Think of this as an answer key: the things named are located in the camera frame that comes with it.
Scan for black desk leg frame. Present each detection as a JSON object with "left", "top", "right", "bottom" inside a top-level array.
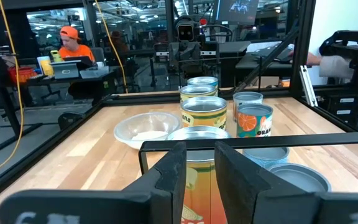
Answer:
[{"left": 0, "top": 83, "right": 45, "bottom": 154}]

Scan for fresh sliced carrots can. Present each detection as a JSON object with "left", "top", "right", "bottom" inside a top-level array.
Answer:
[{"left": 232, "top": 91, "right": 264, "bottom": 123}]

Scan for yellow carrots can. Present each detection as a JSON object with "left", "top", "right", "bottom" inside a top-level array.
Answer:
[{"left": 186, "top": 76, "right": 219, "bottom": 90}]

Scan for black background robot arms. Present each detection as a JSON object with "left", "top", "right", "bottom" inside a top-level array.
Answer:
[{"left": 154, "top": 40, "right": 222, "bottom": 80}]

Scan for yellow green beans can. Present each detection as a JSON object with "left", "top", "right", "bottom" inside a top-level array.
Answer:
[{"left": 180, "top": 95, "right": 229, "bottom": 131}]

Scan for short salmon can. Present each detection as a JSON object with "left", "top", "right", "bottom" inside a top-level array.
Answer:
[{"left": 242, "top": 146, "right": 291, "bottom": 169}]

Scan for yellow white cup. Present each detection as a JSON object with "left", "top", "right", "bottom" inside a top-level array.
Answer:
[{"left": 37, "top": 55, "right": 55, "bottom": 77}]

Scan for short mushrooms can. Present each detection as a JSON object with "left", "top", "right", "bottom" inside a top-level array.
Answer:
[{"left": 267, "top": 162, "right": 333, "bottom": 193}]

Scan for black stereo camera head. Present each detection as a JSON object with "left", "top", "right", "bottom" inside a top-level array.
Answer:
[{"left": 175, "top": 17, "right": 197, "bottom": 43}]

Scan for red basket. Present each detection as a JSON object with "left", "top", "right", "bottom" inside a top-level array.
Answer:
[{"left": 8, "top": 65, "right": 39, "bottom": 85}]

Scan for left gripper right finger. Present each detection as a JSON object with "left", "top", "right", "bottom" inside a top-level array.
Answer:
[{"left": 214, "top": 142, "right": 358, "bottom": 224}]

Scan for black labelled control box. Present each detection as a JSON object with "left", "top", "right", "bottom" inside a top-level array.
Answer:
[{"left": 321, "top": 92, "right": 358, "bottom": 127}]

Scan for black laptop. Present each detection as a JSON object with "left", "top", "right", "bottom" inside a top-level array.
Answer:
[{"left": 62, "top": 55, "right": 94, "bottom": 71}]

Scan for grey laptop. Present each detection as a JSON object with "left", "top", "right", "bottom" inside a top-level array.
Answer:
[{"left": 50, "top": 60, "right": 82, "bottom": 80}]

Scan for beige grain heap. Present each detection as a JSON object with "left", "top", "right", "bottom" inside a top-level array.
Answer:
[{"left": 131, "top": 129, "right": 169, "bottom": 142}]

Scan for person's hand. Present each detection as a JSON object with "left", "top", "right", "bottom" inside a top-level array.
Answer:
[{"left": 305, "top": 51, "right": 322, "bottom": 67}]

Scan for black wall monitor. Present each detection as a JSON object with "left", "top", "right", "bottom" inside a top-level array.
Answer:
[{"left": 215, "top": 0, "right": 260, "bottom": 26}]

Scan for yellow labelled tall can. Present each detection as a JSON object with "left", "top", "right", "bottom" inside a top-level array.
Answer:
[{"left": 179, "top": 83, "right": 219, "bottom": 103}]

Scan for yellow cable with plug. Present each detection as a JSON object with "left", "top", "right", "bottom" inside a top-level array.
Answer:
[{"left": 94, "top": 0, "right": 127, "bottom": 94}]

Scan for black office desk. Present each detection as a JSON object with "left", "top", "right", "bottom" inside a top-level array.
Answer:
[{"left": 26, "top": 68, "right": 119, "bottom": 108}]

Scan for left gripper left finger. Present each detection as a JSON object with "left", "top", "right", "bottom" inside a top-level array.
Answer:
[{"left": 0, "top": 142, "right": 188, "bottom": 224}]

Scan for black round floor base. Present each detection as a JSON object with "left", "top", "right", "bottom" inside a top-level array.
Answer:
[{"left": 57, "top": 111, "right": 85, "bottom": 131}]

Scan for mandarin oranges can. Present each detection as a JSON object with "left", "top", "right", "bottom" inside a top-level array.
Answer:
[{"left": 236, "top": 103, "right": 274, "bottom": 138}]

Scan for orange labelled tall can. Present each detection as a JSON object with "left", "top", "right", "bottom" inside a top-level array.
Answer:
[{"left": 165, "top": 125, "right": 233, "bottom": 224}]

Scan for translucent plastic bowl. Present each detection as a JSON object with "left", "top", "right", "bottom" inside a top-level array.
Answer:
[{"left": 113, "top": 111, "right": 182, "bottom": 151}]

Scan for person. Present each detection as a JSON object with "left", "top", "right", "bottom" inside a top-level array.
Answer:
[{"left": 57, "top": 25, "right": 96, "bottom": 63}]

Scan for silver aluminium bracket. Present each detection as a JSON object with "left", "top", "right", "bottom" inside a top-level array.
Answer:
[{"left": 297, "top": 64, "right": 319, "bottom": 108}]

